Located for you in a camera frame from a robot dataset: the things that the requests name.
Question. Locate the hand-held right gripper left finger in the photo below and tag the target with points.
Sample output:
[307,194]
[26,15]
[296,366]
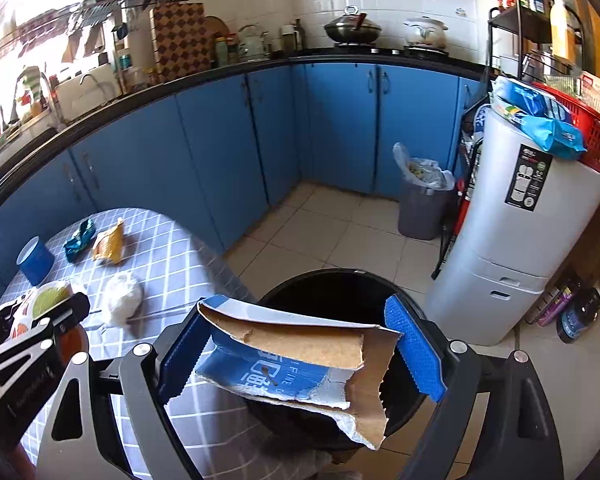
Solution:
[180,355]

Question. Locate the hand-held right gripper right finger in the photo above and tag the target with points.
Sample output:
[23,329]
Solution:
[420,350]

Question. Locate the green orange food packet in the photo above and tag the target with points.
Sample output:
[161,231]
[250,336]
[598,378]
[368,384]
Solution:
[47,297]

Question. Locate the blue cup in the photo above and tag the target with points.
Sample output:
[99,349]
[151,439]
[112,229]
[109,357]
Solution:
[35,260]

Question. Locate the teal wrapper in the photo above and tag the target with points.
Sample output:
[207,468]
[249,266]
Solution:
[80,240]

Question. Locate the orange yellow wrapper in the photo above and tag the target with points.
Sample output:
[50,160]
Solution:
[109,245]

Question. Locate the black round trash bin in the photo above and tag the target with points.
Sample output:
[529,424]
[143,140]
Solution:
[330,287]

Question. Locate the torn blue cardboard box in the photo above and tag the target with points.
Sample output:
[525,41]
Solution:
[290,340]

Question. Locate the grey trash bin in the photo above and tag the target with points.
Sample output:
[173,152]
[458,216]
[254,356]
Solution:
[420,215]

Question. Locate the blue checkered tablecloth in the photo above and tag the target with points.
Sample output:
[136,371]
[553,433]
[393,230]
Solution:
[170,260]

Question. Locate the purple bottle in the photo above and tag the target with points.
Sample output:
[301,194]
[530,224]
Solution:
[555,305]

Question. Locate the red black folded cart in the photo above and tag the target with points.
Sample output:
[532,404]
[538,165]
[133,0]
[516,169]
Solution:
[462,210]

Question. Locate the clear plastic bin liner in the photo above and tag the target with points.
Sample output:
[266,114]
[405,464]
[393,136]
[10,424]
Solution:
[430,175]

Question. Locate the chrome faucet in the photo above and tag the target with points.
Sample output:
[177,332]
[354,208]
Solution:
[57,115]

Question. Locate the white dish tub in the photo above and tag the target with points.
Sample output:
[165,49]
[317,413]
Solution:
[87,92]

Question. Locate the blue kitchen cabinets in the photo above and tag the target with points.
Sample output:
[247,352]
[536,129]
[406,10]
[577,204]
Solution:
[220,140]

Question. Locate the black kitchen countertop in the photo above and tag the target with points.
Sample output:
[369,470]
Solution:
[130,97]

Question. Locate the teal jar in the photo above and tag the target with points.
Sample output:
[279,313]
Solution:
[125,67]

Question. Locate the light blue wipes packet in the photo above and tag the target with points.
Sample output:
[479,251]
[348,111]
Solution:
[555,135]

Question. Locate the blue white printed packet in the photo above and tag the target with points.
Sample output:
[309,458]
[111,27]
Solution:
[520,95]

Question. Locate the checkered wooden cutting board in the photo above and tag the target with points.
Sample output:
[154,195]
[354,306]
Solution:
[180,40]

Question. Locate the black gas stove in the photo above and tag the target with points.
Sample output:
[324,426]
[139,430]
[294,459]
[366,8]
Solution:
[390,51]

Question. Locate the clear plastic container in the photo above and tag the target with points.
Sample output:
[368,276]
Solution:
[562,85]

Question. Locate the steel pot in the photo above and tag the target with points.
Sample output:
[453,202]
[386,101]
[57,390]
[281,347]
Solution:
[550,67]

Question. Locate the white ceramic pot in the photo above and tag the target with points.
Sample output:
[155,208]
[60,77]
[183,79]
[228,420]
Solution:
[425,32]

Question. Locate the pale green kettle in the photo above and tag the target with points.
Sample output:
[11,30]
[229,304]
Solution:
[252,45]

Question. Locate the round wooden board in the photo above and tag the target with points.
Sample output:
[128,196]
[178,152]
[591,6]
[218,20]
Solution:
[217,27]

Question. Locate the steel wok with lid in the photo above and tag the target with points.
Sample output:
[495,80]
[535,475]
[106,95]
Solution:
[352,30]

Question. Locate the dark glass bottle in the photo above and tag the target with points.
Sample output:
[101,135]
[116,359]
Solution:
[298,37]

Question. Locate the black metal rack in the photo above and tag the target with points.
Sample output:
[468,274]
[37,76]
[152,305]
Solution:
[525,25]

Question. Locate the yellow spray bottle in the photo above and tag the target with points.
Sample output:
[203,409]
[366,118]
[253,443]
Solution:
[562,30]

